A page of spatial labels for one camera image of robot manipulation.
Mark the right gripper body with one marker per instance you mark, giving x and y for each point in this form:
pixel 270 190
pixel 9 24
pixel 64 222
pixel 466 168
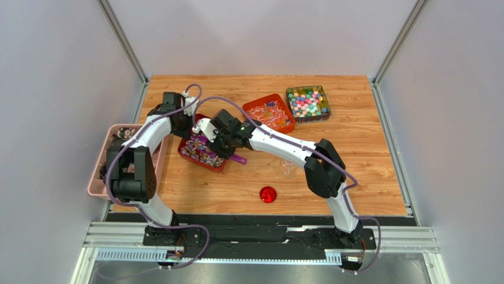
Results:
pixel 219 145

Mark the clear tray of colourful candies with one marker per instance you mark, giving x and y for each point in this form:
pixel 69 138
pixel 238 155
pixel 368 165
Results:
pixel 308 104

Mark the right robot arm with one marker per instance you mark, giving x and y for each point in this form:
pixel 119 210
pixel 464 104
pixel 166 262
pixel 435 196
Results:
pixel 324 169

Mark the orange tray of lollipops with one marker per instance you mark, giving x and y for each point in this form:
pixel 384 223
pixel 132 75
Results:
pixel 271 111

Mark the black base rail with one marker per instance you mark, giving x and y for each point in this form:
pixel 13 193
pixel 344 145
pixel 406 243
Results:
pixel 261 237

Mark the purple plastic scoop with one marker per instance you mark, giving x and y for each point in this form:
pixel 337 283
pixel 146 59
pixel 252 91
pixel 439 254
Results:
pixel 234 157

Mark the clear plastic jar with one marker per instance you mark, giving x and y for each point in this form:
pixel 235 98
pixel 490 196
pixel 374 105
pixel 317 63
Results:
pixel 287 168

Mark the red tray of swirl lollipops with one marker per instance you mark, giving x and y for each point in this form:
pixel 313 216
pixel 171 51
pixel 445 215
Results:
pixel 195 150

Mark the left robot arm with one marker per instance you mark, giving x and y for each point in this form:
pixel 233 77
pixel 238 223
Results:
pixel 131 179

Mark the pink organizer basket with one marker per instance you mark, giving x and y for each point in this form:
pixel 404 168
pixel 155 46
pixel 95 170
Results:
pixel 96 185

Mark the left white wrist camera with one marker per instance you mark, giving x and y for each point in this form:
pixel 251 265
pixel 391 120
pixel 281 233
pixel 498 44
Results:
pixel 189 104

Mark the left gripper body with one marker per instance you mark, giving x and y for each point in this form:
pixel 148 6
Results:
pixel 186 122

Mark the red jar lid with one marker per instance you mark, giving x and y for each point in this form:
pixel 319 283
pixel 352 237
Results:
pixel 268 194

